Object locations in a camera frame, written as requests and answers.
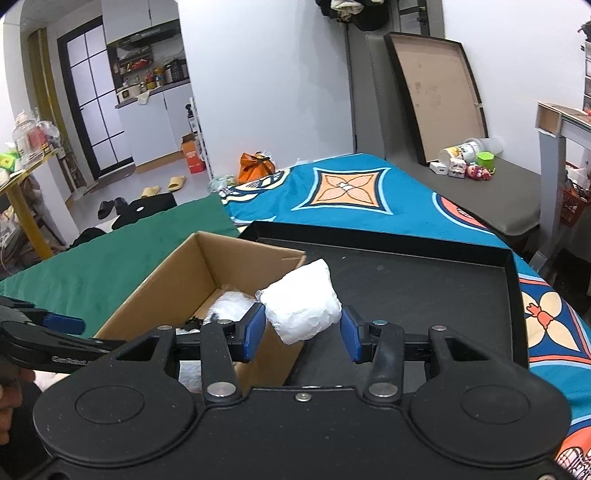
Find orange bag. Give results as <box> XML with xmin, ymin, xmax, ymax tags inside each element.
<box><xmin>238</xmin><ymin>151</ymin><xmax>277</xmax><ymax>184</ymax></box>

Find person's left hand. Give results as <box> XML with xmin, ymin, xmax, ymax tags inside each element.
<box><xmin>0</xmin><ymin>368</ymin><xmax>37</xmax><ymax>432</ymax></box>

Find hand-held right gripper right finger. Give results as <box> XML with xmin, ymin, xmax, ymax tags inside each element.
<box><xmin>339</xmin><ymin>305</ymin><xmax>483</xmax><ymax>401</ymax></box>

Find green blanket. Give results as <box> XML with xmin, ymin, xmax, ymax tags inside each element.
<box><xmin>0</xmin><ymin>193</ymin><xmax>247</xmax><ymax>342</ymax></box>

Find orange cardboard box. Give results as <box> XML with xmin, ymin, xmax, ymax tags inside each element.
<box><xmin>180</xmin><ymin>133</ymin><xmax>205</xmax><ymax>174</ymax></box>

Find white wire rack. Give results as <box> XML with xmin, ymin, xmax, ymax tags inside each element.
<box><xmin>185</xmin><ymin>99</ymin><xmax>214</xmax><ymax>178</ymax></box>

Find black-framed brown board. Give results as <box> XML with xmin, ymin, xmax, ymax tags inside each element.
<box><xmin>384</xmin><ymin>31</ymin><xmax>489</xmax><ymax>166</ymax></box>

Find hanging dark clothes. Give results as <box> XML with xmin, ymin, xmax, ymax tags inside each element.
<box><xmin>316</xmin><ymin>0</ymin><xmax>391</xmax><ymax>31</ymax></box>

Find black knitted pouch white label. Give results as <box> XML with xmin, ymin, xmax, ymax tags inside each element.
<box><xmin>182</xmin><ymin>313</ymin><xmax>220</xmax><ymax>332</ymax></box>

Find orange basket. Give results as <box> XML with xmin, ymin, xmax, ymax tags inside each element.
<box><xmin>561</xmin><ymin>185</ymin><xmax>591</xmax><ymax>227</ymax></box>

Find plastic drawer unit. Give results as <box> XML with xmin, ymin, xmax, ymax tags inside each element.
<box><xmin>582</xmin><ymin>39</ymin><xmax>591</xmax><ymax>112</ymax></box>

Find crumpled clear plastic bag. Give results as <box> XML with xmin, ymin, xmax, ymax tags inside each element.
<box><xmin>203</xmin><ymin>288</ymin><xmax>259</xmax><ymax>324</ymax></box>

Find red toy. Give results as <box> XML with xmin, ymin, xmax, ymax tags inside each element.
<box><xmin>465</xmin><ymin>162</ymin><xmax>497</xmax><ymax>182</ymax></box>

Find brown cardboard box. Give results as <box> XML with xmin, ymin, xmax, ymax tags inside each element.
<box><xmin>92</xmin><ymin>231</ymin><xmax>308</xmax><ymax>393</ymax></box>

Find yellow table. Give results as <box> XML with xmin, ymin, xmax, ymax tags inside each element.
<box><xmin>0</xmin><ymin>148</ymin><xmax>63</xmax><ymax>261</ymax></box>

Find black kitchen appliance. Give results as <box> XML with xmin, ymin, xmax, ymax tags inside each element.
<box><xmin>164</xmin><ymin>59</ymin><xmax>188</xmax><ymax>84</ymax></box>

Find glass jar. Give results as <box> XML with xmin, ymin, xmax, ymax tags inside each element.
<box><xmin>34</xmin><ymin>121</ymin><xmax>61</xmax><ymax>151</ymax></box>
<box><xmin>13</xmin><ymin>115</ymin><xmax>40</xmax><ymax>155</ymax></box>

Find black-framed glass door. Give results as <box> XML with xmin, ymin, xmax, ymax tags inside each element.
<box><xmin>56</xmin><ymin>16</ymin><xmax>137</xmax><ymax>176</ymax></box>

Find white desk grey legs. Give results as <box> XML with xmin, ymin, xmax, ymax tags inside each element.
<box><xmin>536</xmin><ymin>102</ymin><xmax>591</xmax><ymax>273</ymax></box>

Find white yellow snack can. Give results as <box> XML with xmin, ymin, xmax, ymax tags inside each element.
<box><xmin>438</xmin><ymin>137</ymin><xmax>483</xmax><ymax>162</ymax></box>

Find black tray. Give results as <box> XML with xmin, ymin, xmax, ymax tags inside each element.
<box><xmin>238</xmin><ymin>220</ymin><xmax>529</xmax><ymax>388</ymax></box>

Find white kitchen cabinet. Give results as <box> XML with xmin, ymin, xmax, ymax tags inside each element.
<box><xmin>115</xmin><ymin>78</ymin><xmax>197</xmax><ymax>167</ymax></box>

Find white plastic-wrapped bundle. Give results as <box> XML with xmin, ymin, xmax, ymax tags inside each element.
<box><xmin>255</xmin><ymin>258</ymin><xmax>343</xmax><ymax>346</ymax></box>

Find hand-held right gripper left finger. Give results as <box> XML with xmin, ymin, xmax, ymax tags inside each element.
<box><xmin>113</xmin><ymin>305</ymin><xmax>267</xmax><ymax>401</ymax></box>

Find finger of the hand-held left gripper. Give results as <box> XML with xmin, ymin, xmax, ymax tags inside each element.
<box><xmin>0</xmin><ymin>295</ymin><xmax>127</xmax><ymax>371</ymax></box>

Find white wall cupboard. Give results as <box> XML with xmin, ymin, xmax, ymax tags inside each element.
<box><xmin>100</xmin><ymin>0</ymin><xmax>181</xmax><ymax>44</ymax></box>

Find black bag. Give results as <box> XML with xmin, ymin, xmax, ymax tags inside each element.
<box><xmin>111</xmin><ymin>193</ymin><xmax>178</xmax><ymax>229</ymax></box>

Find black garment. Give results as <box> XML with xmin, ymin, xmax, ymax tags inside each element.
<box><xmin>69</xmin><ymin>226</ymin><xmax>109</xmax><ymax>250</ymax></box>

